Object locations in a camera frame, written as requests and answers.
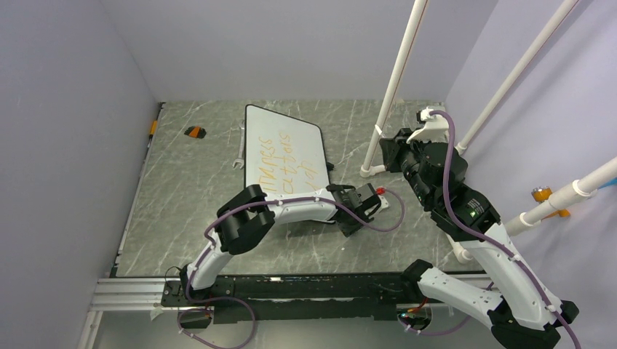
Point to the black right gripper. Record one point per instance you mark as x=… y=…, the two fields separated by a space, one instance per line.
x=394 y=147

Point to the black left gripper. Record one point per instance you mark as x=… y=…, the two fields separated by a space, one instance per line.
x=347 y=230

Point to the black framed whiteboard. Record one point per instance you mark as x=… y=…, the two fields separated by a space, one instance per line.
x=283 y=154

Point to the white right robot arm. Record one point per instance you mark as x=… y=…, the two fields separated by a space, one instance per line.
x=520 y=311

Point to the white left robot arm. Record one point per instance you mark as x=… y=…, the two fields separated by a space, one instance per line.
x=244 y=221

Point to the silver open-end wrench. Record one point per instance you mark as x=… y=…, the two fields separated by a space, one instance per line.
x=238 y=162

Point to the orange black hex key set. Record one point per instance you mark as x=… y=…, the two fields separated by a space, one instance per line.
x=195 y=132

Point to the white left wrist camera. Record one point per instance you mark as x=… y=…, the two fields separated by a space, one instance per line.
x=384 y=202

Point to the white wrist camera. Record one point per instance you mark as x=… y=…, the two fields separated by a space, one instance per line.
x=433 y=126
x=384 y=202

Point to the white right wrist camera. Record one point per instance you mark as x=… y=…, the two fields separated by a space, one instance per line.
x=433 y=126

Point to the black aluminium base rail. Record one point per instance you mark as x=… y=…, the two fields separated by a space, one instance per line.
x=235 y=298

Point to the white pvc pipe frame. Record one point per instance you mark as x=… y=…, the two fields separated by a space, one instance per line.
x=574 y=192

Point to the yellow handled tool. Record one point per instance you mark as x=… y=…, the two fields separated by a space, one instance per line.
x=152 y=129

